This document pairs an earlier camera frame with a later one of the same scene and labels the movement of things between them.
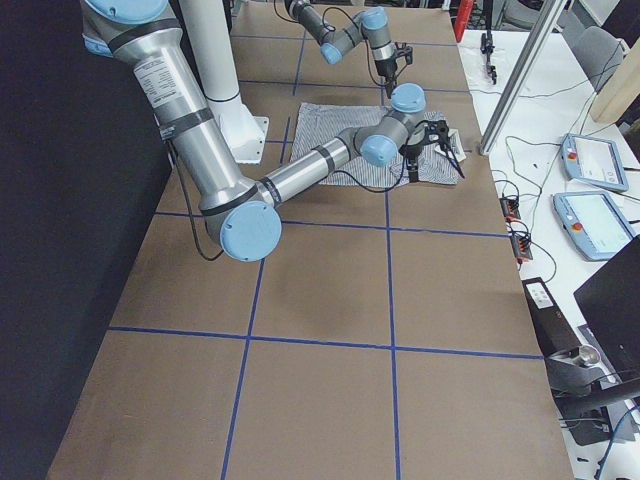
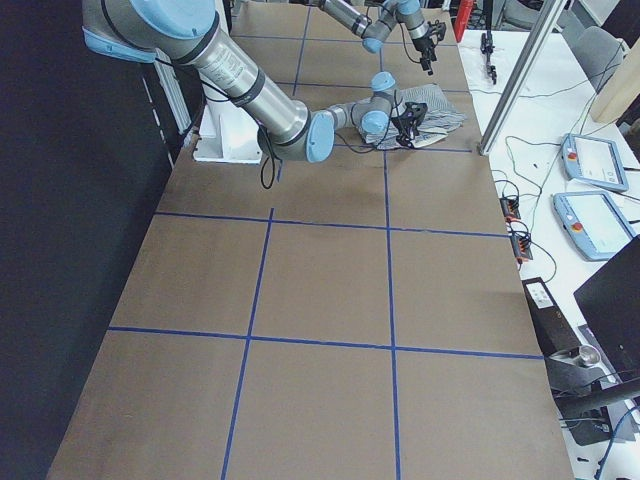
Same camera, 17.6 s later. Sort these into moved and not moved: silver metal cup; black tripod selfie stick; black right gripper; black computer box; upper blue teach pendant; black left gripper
Moved: black right gripper; black left gripper
Not moved: black tripod selfie stick; upper blue teach pendant; silver metal cup; black computer box
